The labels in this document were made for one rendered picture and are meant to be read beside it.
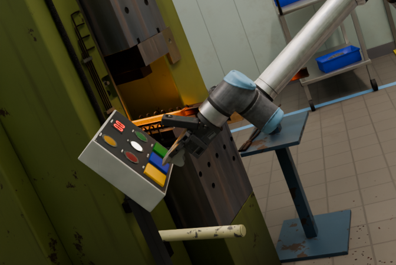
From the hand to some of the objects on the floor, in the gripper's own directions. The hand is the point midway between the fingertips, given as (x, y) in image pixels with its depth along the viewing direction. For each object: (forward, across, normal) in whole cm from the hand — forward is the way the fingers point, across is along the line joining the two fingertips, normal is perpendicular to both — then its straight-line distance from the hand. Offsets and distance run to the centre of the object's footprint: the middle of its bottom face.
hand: (163, 161), depth 161 cm
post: (+67, +11, -82) cm, 106 cm away
